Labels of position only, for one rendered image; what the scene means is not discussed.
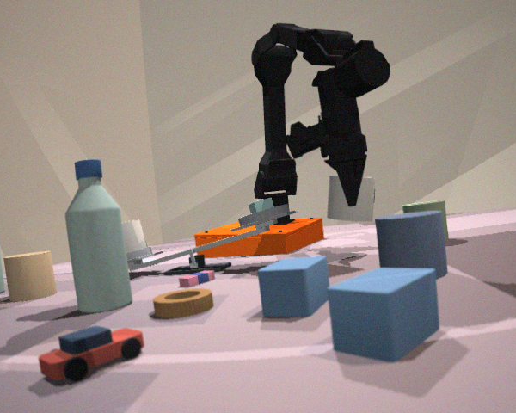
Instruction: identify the dark blue cylinder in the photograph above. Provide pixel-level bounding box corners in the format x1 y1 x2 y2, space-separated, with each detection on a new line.
375 211 448 280

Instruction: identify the red toy car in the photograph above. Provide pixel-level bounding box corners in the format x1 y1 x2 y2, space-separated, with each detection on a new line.
38 325 144 381

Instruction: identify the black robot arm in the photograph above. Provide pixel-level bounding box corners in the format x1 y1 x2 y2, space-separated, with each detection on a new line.
251 23 390 207

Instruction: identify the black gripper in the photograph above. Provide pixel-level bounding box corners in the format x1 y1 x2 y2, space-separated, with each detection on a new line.
320 102 367 207

